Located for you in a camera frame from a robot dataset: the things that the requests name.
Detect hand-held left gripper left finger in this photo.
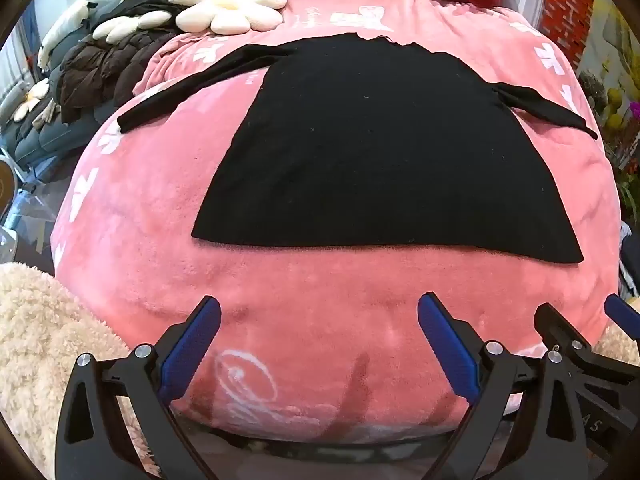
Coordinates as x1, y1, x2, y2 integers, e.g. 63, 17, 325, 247
55, 296, 222, 480

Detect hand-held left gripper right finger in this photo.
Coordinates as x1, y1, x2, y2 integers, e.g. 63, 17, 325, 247
417, 292, 601, 480

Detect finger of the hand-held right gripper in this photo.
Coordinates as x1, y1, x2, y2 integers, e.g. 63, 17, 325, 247
604, 294, 640, 322
534, 302, 597, 361

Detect black long-sleeve shirt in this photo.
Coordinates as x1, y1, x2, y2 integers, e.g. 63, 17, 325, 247
117, 32, 598, 266

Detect pink printed blanket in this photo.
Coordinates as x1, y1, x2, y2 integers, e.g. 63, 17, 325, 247
52, 0, 623, 443

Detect cream fluffy blanket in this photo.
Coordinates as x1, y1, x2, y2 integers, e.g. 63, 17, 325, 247
0, 262, 136, 466

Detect green plant with yellow flowers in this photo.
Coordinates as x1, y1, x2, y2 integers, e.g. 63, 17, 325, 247
577, 70, 640, 211

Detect clear plastic bottle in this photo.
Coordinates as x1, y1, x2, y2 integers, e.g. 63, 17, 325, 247
0, 187, 56, 227

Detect blue-grey sofa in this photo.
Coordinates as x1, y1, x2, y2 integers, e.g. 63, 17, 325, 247
0, 10, 116, 181

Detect brown puffer jacket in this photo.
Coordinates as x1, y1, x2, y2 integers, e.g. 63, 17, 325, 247
60, 30, 176, 123

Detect small cream flower pillow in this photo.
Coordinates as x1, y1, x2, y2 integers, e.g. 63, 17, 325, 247
14, 82, 51, 122

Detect white plush toy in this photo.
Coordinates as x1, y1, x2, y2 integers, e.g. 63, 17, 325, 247
37, 0, 98, 73

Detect large cream flower pillow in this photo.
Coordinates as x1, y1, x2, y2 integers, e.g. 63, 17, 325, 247
168, 0, 288, 36

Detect black cloth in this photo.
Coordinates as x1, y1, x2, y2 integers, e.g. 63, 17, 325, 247
107, 0, 211, 26

